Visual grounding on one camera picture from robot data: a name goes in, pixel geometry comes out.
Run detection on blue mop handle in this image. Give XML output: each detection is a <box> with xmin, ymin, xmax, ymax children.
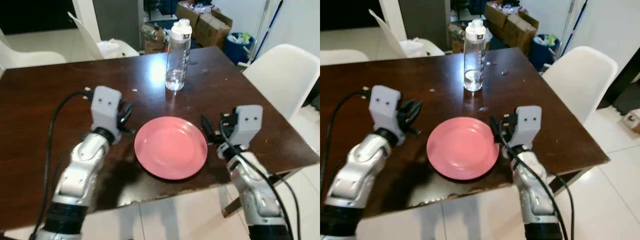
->
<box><xmin>249</xmin><ymin>0</ymin><xmax>284</xmax><ymax>64</ymax></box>
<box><xmin>556</xmin><ymin>0</ymin><xmax>589</xmax><ymax>59</ymax></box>

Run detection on clear white-capped water bottle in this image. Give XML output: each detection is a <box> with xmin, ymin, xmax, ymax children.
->
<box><xmin>463</xmin><ymin>18</ymin><xmax>487</xmax><ymax>93</ymax></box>
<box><xmin>165</xmin><ymin>18</ymin><xmax>193</xmax><ymax>92</ymax></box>

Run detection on white plastic bag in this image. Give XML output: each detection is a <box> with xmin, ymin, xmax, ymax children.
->
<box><xmin>399</xmin><ymin>37</ymin><xmax>427</xmax><ymax>57</ymax></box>
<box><xmin>97</xmin><ymin>38</ymin><xmax>126</xmax><ymax>59</ymax></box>

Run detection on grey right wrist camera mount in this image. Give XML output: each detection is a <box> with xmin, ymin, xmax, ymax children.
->
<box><xmin>514</xmin><ymin>105</ymin><xmax>543</xmax><ymax>149</ymax></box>
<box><xmin>226</xmin><ymin>104</ymin><xmax>264</xmax><ymax>149</ymax></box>

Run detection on pink plate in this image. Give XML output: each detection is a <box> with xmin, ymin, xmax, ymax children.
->
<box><xmin>426</xmin><ymin>116</ymin><xmax>500</xmax><ymax>181</ymax></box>
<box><xmin>134</xmin><ymin>116</ymin><xmax>209</xmax><ymax>181</ymax></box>

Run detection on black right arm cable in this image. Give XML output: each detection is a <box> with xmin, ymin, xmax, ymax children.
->
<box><xmin>219</xmin><ymin>120</ymin><xmax>302</xmax><ymax>240</ymax></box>
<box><xmin>501</xmin><ymin>122</ymin><xmax>577</xmax><ymax>240</ymax></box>

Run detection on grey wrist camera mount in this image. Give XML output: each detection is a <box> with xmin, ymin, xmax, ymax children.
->
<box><xmin>514</xmin><ymin>105</ymin><xmax>543</xmax><ymax>149</ymax></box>
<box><xmin>90</xmin><ymin>85</ymin><xmax>124</xmax><ymax>145</ymax></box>
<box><xmin>368</xmin><ymin>84</ymin><xmax>402</xmax><ymax>147</ymax></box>
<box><xmin>226</xmin><ymin>104</ymin><xmax>264</xmax><ymax>149</ymax></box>

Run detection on black furniture piece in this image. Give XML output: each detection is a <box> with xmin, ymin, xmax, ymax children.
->
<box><xmin>597</xmin><ymin>47</ymin><xmax>640</xmax><ymax>112</ymax></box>

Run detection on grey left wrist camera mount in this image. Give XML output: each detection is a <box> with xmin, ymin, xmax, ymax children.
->
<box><xmin>368</xmin><ymin>84</ymin><xmax>402</xmax><ymax>147</ymax></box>
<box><xmin>90</xmin><ymin>85</ymin><xmax>124</xmax><ymax>145</ymax></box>

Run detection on blue bin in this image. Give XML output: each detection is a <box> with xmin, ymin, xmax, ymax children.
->
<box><xmin>223</xmin><ymin>32</ymin><xmax>256</xmax><ymax>66</ymax></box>
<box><xmin>529</xmin><ymin>33</ymin><xmax>561</xmax><ymax>72</ymax></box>

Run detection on small beige box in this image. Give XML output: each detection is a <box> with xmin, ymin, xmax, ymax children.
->
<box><xmin>622</xmin><ymin>109</ymin><xmax>640</xmax><ymax>134</ymax></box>

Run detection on brown cardboard box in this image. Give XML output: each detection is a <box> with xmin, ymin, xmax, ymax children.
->
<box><xmin>174</xmin><ymin>2</ymin><xmax>202</xmax><ymax>32</ymax></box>
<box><xmin>483</xmin><ymin>1</ymin><xmax>511</xmax><ymax>31</ymax></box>
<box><xmin>194</xmin><ymin>9</ymin><xmax>234</xmax><ymax>49</ymax></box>
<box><xmin>502</xmin><ymin>10</ymin><xmax>540</xmax><ymax>57</ymax></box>

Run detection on white shell chair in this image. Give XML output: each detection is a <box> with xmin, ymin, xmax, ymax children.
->
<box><xmin>368</xmin><ymin>8</ymin><xmax>446</xmax><ymax>58</ymax></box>
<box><xmin>242</xmin><ymin>43</ymin><xmax>321</xmax><ymax>122</ymax></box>
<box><xmin>541</xmin><ymin>45</ymin><xmax>620</xmax><ymax>127</ymax></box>
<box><xmin>0</xmin><ymin>29</ymin><xmax>67</xmax><ymax>72</ymax></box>
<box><xmin>67</xmin><ymin>11</ymin><xmax>141</xmax><ymax>61</ymax></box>

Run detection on small brown box with bags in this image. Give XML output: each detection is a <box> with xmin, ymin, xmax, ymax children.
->
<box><xmin>447</xmin><ymin>21</ymin><xmax>467</xmax><ymax>54</ymax></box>
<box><xmin>140</xmin><ymin>22</ymin><xmax>168</xmax><ymax>54</ymax></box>

